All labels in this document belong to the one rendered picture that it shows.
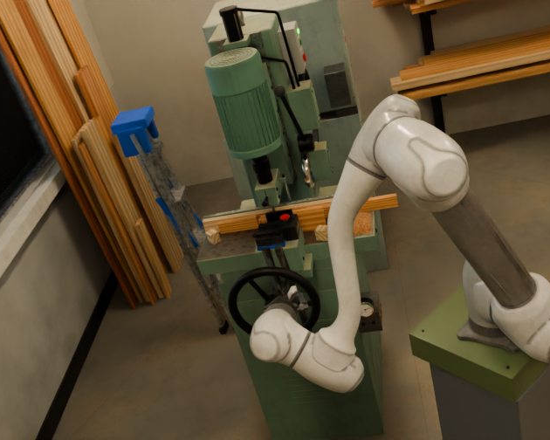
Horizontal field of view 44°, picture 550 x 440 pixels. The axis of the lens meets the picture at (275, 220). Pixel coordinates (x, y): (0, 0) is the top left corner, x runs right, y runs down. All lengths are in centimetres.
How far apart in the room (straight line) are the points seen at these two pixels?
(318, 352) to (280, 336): 10
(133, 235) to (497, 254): 242
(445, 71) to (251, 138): 225
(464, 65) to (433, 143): 286
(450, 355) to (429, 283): 142
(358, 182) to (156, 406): 191
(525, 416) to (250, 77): 125
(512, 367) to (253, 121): 102
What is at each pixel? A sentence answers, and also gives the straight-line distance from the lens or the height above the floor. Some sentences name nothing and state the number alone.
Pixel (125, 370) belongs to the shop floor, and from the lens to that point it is 350.
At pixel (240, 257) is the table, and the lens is 227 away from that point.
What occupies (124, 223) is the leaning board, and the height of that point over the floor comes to 51.
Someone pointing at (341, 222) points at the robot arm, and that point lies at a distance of 160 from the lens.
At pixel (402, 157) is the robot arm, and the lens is 140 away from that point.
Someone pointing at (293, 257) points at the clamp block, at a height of 92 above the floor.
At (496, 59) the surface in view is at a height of 62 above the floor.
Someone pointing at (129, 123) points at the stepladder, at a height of 115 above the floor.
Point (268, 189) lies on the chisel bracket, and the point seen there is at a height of 106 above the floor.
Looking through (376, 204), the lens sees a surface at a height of 92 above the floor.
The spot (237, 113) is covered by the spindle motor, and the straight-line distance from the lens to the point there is 211.
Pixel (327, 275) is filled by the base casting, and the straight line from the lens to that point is 228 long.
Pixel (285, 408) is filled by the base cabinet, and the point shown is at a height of 19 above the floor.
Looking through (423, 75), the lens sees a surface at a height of 62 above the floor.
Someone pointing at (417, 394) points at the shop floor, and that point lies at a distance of 290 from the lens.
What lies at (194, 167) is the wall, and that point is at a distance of 496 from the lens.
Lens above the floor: 207
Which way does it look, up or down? 29 degrees down
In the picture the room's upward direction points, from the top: 16 degrees counter-clockwise
